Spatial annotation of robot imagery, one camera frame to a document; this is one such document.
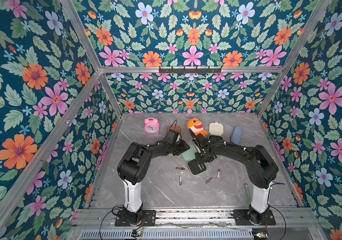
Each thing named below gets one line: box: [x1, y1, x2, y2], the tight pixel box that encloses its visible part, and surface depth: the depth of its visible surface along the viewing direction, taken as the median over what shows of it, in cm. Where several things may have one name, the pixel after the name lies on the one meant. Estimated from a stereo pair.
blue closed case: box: [230, 126, 244, 145], surface depth 107 cm
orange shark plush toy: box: [187, 117, 208, 138], surface depth 105 cm
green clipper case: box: [181, 145, 208, 176], surface depth 92 cm
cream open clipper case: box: [208, 121, 224, 141], surface depth 111 cm
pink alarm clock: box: [144, 117, 160, 134], surface depth 104 cm
